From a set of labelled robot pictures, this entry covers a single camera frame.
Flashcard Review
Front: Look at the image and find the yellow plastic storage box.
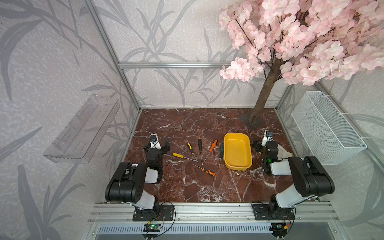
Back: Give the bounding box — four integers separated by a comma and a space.
224, 133, 253, 171

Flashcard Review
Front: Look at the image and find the black yellow handle screwdriver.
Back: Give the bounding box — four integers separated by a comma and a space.
187, 142, 198, 162

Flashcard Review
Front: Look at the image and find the green black handle screwdriver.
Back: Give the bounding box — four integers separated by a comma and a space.
218, 144, 225, 168

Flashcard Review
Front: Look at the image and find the orange handle long screwdriver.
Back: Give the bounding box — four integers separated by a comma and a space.
203, 139, 218, 163

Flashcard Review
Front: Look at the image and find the orange black stubby screwdriver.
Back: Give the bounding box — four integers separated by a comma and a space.
194, 164, 216, 177

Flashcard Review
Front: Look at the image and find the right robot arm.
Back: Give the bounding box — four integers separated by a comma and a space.
251, 140, 335, 221

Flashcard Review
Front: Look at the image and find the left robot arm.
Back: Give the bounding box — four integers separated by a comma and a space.
105, 140, 171, 211

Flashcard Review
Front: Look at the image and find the white work glove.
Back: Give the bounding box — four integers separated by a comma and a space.
278, 144, 294, 160

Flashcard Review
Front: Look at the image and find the left circuit board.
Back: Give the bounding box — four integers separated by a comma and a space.
144, 224, 163, 233

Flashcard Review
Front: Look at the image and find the circuit board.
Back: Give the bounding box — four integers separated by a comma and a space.
144, 224, 163, 233
270, 223, 290, 234

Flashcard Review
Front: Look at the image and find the right circuit board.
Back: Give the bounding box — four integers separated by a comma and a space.
270, 223, 290, 234

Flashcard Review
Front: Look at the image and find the pink blossom artificial tree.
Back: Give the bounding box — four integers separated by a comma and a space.
219, 0, 384, 128

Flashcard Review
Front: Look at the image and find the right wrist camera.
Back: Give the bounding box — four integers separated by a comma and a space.
262, 130, 275, 146

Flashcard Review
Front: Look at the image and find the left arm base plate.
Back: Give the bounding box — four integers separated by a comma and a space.
133, 204, 176, 222

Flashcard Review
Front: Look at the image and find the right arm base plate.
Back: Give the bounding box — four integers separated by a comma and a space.
251, 203, 296, 221

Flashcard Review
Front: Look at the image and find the white wire mesh basket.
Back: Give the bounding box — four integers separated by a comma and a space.
292, 91, 367, 165

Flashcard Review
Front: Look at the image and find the aluminium front rail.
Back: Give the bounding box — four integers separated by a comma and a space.
87, 202, 340, 225

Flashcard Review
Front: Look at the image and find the clear acrylic wall shelf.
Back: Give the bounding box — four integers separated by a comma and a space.
44, 94, 121, 164

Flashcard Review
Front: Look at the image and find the aluminium frame crossbar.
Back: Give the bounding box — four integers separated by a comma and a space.
119, 62, 231, 69

